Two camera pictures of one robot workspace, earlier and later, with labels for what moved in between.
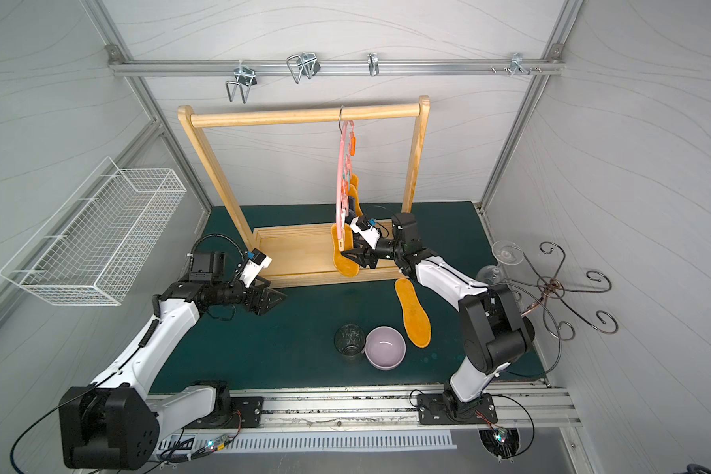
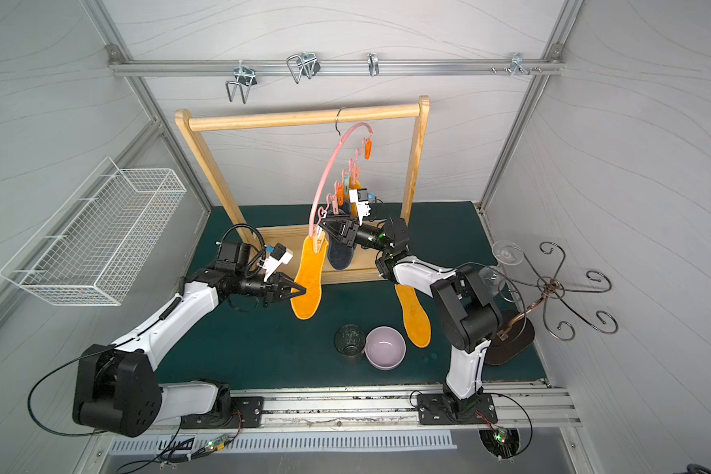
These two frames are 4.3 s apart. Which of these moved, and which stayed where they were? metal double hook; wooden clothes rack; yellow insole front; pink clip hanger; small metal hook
Moved: pink clip hanger
Stayed: yellow insole front; small metal hook; wooden clothes rack; metal double hook
